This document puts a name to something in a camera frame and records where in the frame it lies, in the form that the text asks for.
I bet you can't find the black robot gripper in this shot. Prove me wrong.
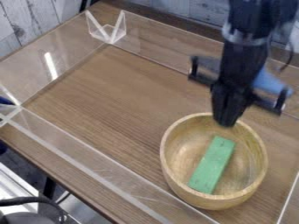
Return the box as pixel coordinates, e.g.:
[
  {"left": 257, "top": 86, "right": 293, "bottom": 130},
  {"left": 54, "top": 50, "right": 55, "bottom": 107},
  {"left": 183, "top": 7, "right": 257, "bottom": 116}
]
[{"left": 189, "top": 27, "right": 293, "bottom": 127}]

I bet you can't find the green rectangular block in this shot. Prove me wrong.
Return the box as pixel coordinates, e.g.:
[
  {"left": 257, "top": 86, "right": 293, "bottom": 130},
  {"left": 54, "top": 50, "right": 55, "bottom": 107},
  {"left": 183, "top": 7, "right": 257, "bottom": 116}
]
[{"left": 189, "top": 136, "right": 237, "bottom": 194}]

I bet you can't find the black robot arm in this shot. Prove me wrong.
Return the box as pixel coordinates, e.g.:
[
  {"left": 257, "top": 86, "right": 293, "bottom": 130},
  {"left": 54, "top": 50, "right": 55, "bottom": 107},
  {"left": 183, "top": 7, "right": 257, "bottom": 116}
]
[{"left": 189, "top": 0, "right": 299, "bottom": 127}]

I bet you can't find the brown wooden bowl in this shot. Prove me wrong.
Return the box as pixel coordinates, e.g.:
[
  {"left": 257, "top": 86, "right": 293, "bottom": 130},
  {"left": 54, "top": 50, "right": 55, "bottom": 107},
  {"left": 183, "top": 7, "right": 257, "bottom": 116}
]
[{"left": 161, "top": 113, "right": 269, "bottom": 210}]

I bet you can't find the black metal table leg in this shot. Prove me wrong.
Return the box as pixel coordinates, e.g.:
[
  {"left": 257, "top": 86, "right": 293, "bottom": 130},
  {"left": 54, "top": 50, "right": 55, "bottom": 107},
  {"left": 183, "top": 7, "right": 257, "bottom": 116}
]
[{"left": 43, "top": 178, "right": 57, "bottom": 200}]

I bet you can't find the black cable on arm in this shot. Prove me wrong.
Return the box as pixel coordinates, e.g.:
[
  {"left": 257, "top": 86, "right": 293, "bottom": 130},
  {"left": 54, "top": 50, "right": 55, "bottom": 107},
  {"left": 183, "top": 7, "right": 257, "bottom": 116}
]
[{"left": 278, "top": 40, "right": 295, "bottom": 73}]

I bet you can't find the clear acrylic enclosure wall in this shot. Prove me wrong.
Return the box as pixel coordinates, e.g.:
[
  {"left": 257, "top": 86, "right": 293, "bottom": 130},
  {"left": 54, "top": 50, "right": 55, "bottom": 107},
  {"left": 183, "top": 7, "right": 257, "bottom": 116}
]
[{"left": 0, "top": 10, "right": 299, "bottom": 224}]

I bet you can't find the black cable lower left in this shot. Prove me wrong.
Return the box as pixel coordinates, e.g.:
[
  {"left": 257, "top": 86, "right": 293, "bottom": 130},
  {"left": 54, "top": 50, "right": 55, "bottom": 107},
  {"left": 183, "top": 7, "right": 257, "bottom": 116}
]
[{"left": 0, "top": 196, "right": 63, "bottom": 224}]

